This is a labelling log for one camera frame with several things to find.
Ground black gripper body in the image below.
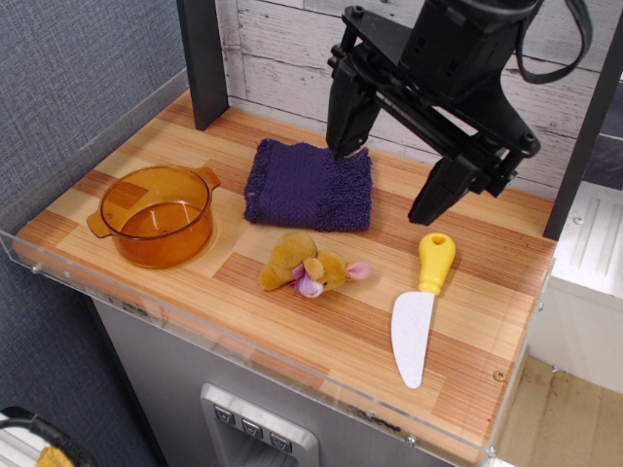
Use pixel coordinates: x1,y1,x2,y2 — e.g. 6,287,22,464
329,4,540,196

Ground right dark metal post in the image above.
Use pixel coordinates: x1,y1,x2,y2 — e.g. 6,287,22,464
543,17,622,240

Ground grey toy fridge cabinet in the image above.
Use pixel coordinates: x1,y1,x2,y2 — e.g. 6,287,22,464
94,301,445,466

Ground silver dispenser button panel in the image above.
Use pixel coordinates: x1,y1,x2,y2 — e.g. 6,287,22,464
200,383,320,467

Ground black and yellow object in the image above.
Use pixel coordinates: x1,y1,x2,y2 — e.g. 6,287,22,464
1,407,98,466

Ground orange transparent plastic pot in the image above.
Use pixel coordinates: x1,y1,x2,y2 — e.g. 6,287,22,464
87,165,220,269

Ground yellow handled toy knife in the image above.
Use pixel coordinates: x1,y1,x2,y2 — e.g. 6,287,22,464
390,233,457,389

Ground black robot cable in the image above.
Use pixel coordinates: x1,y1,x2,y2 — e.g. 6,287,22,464
514,0,594,85

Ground white toy sink counter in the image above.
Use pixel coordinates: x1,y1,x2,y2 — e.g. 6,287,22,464
527,182,622,393

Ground brown plush mouse toy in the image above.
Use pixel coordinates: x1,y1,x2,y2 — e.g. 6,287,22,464
259,232,372,298

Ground left dark metal post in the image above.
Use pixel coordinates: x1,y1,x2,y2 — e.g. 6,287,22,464
176,0,229,130

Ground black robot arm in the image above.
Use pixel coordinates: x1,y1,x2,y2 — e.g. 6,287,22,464
326,1,540,225

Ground purple folded towel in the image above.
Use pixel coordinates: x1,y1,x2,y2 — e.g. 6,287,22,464
244,139,373,233

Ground clear acrylic table guard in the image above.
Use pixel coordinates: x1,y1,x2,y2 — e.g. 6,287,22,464
1,55,562,466

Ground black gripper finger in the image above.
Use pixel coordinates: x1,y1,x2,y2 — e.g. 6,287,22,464
326,61,380,159
409,156,481,226

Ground dark metal post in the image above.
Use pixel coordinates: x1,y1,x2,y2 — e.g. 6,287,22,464
176,0,229,130
543,17,622,240

